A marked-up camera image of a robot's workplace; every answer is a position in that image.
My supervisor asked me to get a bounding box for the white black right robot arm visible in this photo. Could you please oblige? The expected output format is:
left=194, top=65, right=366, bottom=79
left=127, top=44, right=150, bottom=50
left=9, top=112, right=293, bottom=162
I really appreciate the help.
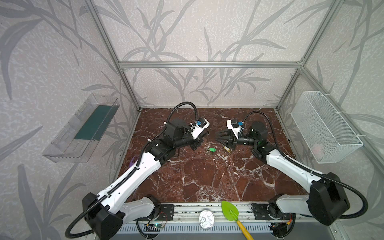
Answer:
left=217, top=120, right=350, bottom=226

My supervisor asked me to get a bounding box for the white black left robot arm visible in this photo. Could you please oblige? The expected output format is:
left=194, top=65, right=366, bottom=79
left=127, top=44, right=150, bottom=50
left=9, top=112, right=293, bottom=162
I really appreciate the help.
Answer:
left=82, top=118, right=210, bottom=240

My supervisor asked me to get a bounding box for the purple toy rake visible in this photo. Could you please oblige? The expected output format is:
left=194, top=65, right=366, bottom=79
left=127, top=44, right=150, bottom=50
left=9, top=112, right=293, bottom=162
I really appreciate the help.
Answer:
left=129, top=156, right=137, bottom=168

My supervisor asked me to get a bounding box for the round silver tin lid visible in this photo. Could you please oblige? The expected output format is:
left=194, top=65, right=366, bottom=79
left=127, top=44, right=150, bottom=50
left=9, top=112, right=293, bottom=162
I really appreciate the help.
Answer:
left=199, top=210, right=215, bottom=230

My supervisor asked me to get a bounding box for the pink object in basket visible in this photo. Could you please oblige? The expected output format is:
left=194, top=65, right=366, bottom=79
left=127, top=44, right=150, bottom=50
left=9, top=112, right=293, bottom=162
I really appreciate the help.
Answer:
left=312, top=143, right=325, bottom=160

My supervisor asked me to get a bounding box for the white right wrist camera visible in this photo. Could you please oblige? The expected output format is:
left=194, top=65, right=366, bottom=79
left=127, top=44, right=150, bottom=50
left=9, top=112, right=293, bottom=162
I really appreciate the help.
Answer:
left=227, top=119, right=244, bottom=139

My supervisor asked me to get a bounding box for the green toy shovel yellow handle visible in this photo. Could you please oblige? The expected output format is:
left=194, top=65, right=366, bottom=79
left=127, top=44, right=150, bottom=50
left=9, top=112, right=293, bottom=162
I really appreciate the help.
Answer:
left=221, top=201, right=254, bottom=240

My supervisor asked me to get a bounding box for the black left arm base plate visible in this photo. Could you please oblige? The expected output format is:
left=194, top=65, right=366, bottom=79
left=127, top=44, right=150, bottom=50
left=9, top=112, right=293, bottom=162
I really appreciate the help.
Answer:
left=138, top=204, right=175, bottom=221

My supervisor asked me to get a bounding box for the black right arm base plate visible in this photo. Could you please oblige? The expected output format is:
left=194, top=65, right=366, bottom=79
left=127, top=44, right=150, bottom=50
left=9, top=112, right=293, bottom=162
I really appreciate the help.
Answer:
left=251, top=203, right=292, bottom=221

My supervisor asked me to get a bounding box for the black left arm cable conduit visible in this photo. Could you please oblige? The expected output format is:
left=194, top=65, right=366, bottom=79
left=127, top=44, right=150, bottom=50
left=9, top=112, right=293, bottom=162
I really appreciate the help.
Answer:
left=64, top=101, right=199, bottom=240

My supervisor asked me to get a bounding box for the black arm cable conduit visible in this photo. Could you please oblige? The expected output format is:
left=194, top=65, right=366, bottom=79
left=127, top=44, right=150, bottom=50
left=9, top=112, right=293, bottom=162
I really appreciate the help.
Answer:
left=241, top=110, right=369, bottom=219
left=64, top=101, right=199, bottom=240

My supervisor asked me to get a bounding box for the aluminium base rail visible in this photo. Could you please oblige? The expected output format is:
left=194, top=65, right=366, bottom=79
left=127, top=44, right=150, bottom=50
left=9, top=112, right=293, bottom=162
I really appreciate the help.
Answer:
left=80, top=201, right=349, bottom=240

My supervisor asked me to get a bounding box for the white wire mesh basket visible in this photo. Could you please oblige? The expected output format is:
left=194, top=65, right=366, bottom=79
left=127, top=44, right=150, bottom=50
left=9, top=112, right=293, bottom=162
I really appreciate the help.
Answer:
left=291, top=91, right=364, bottom=164

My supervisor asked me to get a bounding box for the clear plastic wall tray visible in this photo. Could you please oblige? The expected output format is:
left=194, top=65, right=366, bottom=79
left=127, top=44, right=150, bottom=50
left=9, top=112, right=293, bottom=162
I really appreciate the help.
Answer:
left=42, top=94, right=120, bottom=163

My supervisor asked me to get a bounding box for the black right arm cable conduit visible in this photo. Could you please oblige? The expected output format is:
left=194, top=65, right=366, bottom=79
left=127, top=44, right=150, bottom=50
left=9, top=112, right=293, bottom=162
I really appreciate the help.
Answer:
left=241, top=110, right=369, bottom=219

